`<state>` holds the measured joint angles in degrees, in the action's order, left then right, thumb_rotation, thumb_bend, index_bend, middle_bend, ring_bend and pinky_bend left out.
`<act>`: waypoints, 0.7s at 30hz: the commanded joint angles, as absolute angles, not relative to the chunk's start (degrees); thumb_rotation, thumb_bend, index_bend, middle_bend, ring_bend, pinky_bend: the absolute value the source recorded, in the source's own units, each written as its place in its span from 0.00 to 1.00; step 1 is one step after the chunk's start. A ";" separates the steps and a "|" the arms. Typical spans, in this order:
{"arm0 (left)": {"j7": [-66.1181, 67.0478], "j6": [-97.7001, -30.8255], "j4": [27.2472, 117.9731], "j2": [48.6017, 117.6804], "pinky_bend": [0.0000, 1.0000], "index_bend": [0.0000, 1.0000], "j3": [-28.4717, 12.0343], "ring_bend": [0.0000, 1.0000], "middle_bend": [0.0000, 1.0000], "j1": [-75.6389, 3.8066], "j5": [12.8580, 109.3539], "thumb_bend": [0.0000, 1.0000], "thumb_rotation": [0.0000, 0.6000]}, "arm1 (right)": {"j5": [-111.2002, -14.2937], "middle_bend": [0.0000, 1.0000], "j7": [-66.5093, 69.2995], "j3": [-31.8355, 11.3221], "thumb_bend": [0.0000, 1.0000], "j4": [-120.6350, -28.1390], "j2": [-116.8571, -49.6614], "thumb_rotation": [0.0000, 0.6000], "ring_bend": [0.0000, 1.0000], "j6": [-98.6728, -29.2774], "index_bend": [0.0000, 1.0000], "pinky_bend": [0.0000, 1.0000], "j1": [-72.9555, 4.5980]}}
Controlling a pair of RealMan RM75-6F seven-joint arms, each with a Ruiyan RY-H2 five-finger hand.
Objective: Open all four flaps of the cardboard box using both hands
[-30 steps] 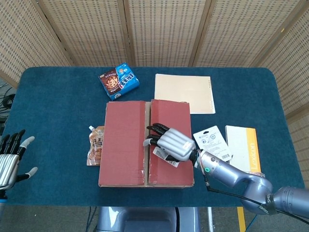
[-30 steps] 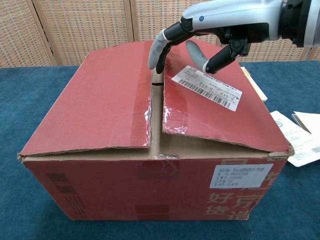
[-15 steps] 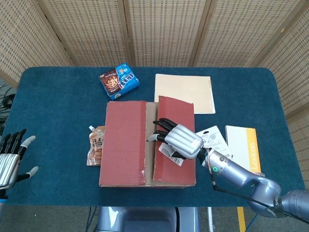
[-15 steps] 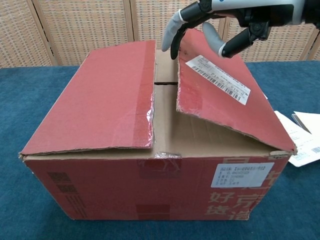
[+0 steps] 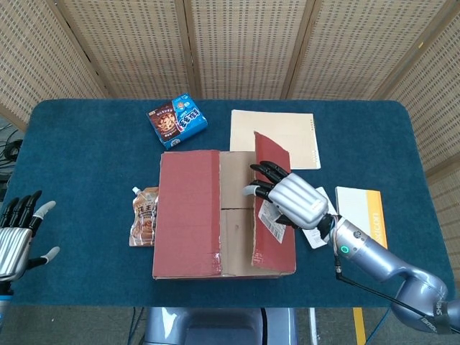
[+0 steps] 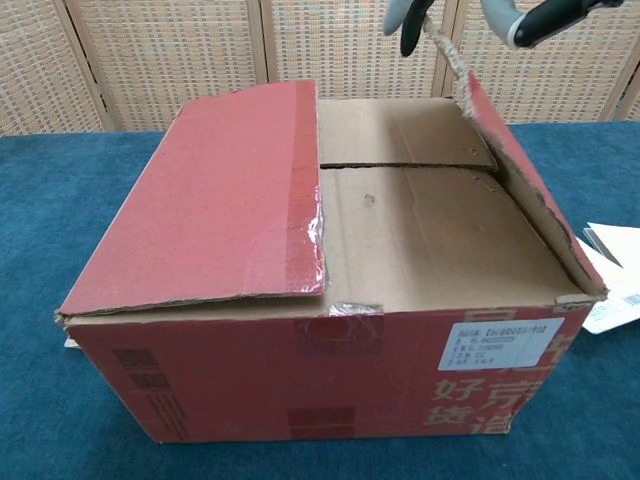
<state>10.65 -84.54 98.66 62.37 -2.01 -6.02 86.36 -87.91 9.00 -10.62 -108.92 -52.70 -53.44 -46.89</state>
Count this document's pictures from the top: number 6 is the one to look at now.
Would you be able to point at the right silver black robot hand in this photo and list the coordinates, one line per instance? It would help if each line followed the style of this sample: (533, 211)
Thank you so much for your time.
(540, 22)

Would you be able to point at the red cardboard shipping box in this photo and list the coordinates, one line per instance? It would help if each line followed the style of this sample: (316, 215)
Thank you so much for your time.
(250, 370)

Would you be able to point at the white papers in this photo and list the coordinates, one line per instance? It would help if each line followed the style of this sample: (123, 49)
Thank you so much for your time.
(612, 310)

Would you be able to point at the wicker folding screen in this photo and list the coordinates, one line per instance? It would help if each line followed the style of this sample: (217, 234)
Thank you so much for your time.
(165, 55)

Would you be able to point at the blue felt table cover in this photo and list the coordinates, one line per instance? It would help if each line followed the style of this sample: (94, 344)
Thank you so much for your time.
(45, 225)

